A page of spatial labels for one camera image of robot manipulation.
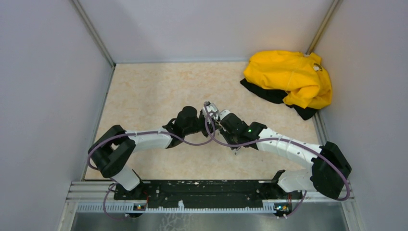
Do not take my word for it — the aluminium frame rail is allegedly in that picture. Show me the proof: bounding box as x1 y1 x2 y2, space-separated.
66 180 355 214

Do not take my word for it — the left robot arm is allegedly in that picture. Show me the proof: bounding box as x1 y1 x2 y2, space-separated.
87 103 219 199

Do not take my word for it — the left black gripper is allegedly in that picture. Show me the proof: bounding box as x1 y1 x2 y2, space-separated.
185 113 221 139

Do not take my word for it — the black garment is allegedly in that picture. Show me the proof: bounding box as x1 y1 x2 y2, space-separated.
240 78 319 120

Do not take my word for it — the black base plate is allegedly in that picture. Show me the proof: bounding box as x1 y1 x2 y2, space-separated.
114 180 303 209

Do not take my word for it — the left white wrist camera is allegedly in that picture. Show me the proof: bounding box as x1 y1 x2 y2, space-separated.
202 101 220 121

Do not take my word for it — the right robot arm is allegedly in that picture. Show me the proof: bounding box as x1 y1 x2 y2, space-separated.
215 110 352 201

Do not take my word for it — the yellow garment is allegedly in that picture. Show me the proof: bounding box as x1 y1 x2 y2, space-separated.
243 50 333 109

